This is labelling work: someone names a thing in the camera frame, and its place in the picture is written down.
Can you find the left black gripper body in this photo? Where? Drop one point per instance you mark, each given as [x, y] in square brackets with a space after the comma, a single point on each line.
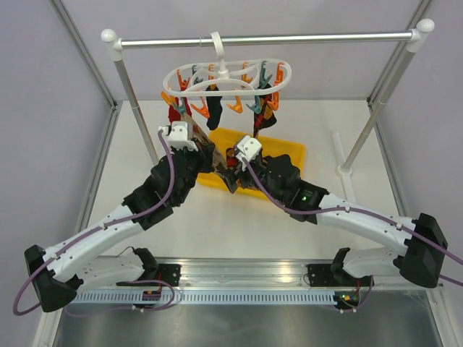
[201, 162]

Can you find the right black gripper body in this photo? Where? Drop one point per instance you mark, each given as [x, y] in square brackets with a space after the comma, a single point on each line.
[260, 170]

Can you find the dark argyle sock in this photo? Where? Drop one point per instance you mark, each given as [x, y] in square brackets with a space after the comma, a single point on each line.
[231, 160]
[263, 120]

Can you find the beige argyle sock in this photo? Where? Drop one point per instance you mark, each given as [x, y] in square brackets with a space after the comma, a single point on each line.
[198, 135]

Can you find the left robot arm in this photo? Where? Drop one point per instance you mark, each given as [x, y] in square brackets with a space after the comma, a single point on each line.
[166, 188]

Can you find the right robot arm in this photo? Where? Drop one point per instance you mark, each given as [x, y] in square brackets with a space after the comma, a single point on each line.
[411, 248]

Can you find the yellow plastic tray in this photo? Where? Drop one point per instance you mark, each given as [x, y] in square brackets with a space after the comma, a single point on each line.
[225, 138]

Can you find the hanging dark argyle sock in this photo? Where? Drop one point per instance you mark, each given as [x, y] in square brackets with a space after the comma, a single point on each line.
[263, 120]

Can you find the small navy sock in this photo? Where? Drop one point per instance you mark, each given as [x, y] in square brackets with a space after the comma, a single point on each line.
[215, 110]

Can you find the red sock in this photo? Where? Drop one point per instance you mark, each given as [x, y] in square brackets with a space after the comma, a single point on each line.
[178, 108]

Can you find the black sock at rear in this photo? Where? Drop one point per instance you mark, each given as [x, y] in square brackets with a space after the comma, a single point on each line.
[264, 85]

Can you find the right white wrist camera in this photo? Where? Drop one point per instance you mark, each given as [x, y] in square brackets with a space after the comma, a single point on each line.
[246, 150]

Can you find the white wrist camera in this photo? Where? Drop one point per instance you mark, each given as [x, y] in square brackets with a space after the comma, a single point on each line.
[246, 150]
[179, 135]

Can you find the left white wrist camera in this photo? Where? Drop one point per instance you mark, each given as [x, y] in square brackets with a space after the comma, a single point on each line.
[179, 135]

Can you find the white sock hanger frame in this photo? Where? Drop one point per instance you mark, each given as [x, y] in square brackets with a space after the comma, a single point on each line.
[227, 78]

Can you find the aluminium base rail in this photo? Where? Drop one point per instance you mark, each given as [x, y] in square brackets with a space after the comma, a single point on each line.
[238, 271]

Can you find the white slotted cable duct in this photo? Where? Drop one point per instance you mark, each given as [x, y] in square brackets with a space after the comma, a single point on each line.
[119, 296]

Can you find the silver clothes rail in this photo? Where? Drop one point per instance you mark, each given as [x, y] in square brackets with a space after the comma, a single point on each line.
[414, 39]

